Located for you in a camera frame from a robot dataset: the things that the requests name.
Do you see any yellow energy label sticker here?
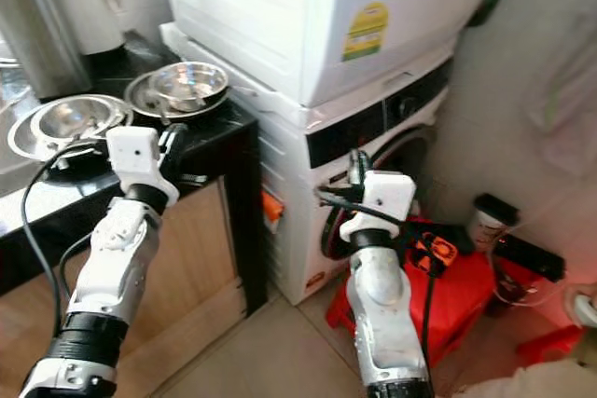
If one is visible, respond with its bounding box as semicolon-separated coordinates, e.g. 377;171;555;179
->
341;1;391;62

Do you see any black stone countertop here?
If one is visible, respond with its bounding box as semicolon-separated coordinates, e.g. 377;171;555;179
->
0;33;270;317

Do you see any orange washer tab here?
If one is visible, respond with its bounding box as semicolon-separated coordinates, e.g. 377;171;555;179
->
262;190;286;224

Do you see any white container blue label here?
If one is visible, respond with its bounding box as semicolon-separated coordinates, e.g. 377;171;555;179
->
70;0;132;56

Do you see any low red plastic stool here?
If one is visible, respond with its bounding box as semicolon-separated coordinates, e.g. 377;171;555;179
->
513;323;581;368

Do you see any black power strip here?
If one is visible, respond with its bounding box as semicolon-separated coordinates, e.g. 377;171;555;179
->
493;233;568;283

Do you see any steel plate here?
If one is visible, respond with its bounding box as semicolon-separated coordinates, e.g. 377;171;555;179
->
7;100;136;164
126;70;234;124

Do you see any large red plastic stool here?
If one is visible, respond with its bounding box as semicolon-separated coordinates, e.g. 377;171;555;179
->
325;216;505;398

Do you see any white clothes dryer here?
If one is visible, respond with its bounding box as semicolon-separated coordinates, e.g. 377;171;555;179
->
159;0;509;108

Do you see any white front-load washing machine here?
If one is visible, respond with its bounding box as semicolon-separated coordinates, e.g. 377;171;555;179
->
160;21;456;308

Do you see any orange black tool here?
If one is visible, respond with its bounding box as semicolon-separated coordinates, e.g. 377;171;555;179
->
409;228;460;278

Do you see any steel spoon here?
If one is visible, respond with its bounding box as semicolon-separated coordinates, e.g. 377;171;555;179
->
229;84;264;99

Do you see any paper cup black lid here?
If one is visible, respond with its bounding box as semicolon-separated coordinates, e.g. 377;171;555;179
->
471;192;521;250

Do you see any steel bowl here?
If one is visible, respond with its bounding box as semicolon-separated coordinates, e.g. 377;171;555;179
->
149;61;231;112
30;93;134;149

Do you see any steel fork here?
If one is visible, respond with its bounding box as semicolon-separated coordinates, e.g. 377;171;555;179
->
147;89;176;127

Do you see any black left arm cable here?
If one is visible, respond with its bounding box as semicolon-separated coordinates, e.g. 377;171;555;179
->
19;137;113;338

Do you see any wooden kitchen base cabinet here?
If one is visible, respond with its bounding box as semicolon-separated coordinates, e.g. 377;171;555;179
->
0;179;248;398

